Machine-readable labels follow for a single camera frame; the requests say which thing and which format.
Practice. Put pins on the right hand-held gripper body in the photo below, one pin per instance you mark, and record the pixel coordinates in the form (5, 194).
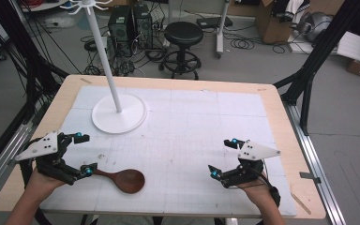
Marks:
(253, 153)

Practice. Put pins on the person's right hand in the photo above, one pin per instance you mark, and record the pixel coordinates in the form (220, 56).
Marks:
(258, 192)

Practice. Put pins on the person's left hand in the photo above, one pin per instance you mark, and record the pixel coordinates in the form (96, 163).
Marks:
(42, 186)

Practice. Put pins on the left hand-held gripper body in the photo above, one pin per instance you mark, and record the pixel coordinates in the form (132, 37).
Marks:
(40, 146)

